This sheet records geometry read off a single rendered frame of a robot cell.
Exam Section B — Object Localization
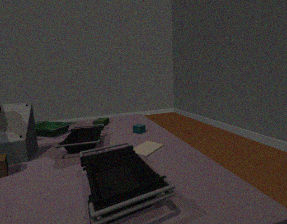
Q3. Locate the small teal block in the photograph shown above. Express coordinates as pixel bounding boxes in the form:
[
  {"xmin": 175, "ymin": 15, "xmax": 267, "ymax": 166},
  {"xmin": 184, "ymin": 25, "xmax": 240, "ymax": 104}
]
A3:
[{"xmin": 133, "ymin": 124, "xmax": 145, "ymax": 134}]

